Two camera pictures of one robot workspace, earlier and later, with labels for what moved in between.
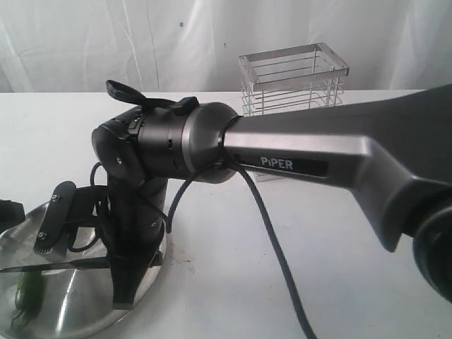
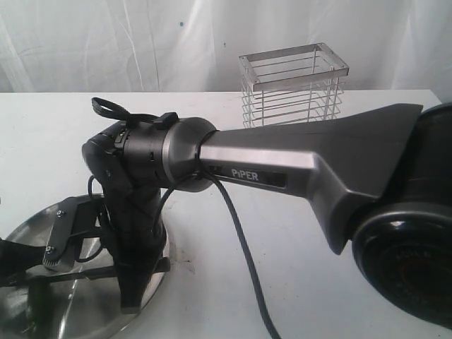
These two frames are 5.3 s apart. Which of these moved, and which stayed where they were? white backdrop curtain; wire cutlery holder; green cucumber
Moved: green cucumber
Stayed: white backdrop curtain; wire cutlery holder
